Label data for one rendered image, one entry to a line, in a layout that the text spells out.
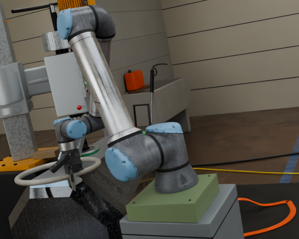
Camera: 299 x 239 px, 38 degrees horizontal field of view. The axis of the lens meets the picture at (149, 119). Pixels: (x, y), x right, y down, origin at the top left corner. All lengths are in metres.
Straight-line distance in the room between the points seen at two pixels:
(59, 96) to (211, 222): 1.65
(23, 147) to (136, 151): 2.10
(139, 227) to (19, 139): 2.04
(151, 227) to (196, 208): 0.22
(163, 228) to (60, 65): 1.57
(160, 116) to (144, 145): 4.07
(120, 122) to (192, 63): 6.16
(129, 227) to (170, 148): 0.36
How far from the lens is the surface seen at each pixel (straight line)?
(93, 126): 2.16
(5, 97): 3.54
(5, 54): 3.60
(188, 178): 1.80
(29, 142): 3.65
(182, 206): 1.67
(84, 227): 2.60
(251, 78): 7.56
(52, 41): 2.94
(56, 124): 2.23
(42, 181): 2.30
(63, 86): 2.98
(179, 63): 7.89
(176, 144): 1.76
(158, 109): 5.73
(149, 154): 1.69
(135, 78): 6.20
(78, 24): 1.78
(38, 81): 3.59
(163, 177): 1.80
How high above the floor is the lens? 1.56
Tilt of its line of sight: 11 degrees down
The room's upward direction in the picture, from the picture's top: 11 degrees counter-clockwise
